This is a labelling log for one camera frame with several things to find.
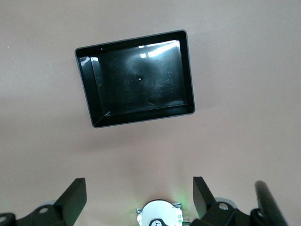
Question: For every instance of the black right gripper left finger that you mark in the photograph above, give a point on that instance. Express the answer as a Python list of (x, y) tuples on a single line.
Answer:
[(69, 203)]

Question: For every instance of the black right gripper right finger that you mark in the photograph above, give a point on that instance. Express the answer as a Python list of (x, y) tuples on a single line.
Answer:
[(204, 202)]

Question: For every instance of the black plastic tray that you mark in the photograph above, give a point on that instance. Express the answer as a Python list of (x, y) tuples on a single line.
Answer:
[(141, 80)]

